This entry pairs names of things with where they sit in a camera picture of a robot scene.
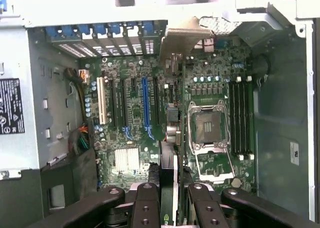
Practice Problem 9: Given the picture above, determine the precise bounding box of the open black PC case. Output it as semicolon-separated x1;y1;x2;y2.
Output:
0;0;320;228

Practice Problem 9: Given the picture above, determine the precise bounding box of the silver chipset heatsink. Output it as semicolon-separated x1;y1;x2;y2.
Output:
114;147;140;170

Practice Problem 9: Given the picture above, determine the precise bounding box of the blue expansion slot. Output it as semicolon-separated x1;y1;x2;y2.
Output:
141;76;153;129

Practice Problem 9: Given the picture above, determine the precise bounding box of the CPU socket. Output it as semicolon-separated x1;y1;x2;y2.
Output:
187;100;231;149

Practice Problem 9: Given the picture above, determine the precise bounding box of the white expansion slot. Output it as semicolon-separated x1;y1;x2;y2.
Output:
96;76;109;126

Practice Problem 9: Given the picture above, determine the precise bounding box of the green motherboard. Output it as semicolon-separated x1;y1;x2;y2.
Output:
79;36;257;198

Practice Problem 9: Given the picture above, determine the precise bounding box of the yellow wire bundle white plug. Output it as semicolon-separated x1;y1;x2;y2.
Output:
64;67;91;125

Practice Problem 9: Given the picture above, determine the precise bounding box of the black plastic air shroud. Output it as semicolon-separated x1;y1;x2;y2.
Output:
41;147;100;214

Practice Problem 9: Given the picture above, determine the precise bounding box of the grey power supply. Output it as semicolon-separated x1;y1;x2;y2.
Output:
0;21;42;181

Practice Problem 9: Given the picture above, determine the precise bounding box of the metal socket cover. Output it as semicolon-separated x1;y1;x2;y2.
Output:
194;146;236;184

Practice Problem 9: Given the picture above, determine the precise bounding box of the coloured power wire bundle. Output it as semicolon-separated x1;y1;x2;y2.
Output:
67;124;90;156

